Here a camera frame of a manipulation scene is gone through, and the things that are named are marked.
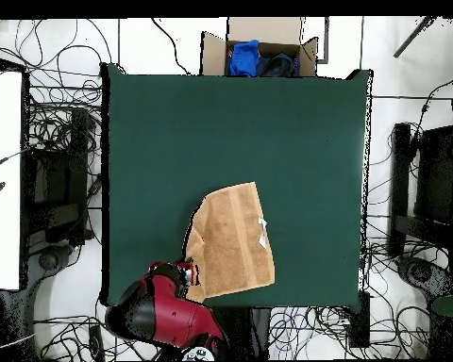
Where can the tan terry towel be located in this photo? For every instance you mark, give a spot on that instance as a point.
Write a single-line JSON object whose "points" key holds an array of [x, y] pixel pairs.
{"points": [[234, 241]]}

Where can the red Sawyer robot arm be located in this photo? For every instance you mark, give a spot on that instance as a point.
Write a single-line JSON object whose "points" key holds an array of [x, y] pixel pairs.
{"points": [[173, 313]]}

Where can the black power strip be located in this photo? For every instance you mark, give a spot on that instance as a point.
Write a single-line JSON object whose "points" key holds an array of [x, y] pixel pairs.
{"points": [[97, 343]]}

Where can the dark green table cloth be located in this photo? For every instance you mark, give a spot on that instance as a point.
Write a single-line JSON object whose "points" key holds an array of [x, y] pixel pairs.
{"points": [[154, 151]]}

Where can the grey round caster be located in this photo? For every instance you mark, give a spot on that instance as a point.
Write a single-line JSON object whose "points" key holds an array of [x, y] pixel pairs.
{"points": [[48, 261]]}

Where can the black equipment rack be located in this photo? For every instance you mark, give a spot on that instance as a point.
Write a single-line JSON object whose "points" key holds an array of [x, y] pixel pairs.
{"points": [[436, 177], [56, 181]]}

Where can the black rectangular block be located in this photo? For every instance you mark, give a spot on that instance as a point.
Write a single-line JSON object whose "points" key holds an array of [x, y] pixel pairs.
{"points": [[359, 320]]}

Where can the white side table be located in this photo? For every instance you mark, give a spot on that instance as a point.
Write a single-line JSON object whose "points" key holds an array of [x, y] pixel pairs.
{"points": [[3, 188]]}

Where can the cardboard box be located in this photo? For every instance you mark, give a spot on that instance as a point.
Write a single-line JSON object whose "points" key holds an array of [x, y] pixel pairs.
{"points": [[215, 56]]}

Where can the blue garment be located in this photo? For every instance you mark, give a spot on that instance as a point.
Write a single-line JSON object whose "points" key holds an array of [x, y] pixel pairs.
{"points": [[244, 58]]}

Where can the dark navy garment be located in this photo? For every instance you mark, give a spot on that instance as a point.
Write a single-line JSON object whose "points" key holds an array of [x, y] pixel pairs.
{"points": [[277, 66]]}

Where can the dark speckled chair base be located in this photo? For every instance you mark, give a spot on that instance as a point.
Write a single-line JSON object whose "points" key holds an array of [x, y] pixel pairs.
{"points": [[422, 273]]}

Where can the grey metal bar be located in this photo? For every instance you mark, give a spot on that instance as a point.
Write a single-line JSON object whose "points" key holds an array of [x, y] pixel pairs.
{"points": [[413, 37]]}

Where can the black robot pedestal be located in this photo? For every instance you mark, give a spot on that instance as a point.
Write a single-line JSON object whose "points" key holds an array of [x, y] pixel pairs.
{"points": [[245, 332]]}

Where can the black metal frame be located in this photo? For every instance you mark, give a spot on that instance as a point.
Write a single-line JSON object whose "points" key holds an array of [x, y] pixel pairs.
{"points": [[326, 41]]}

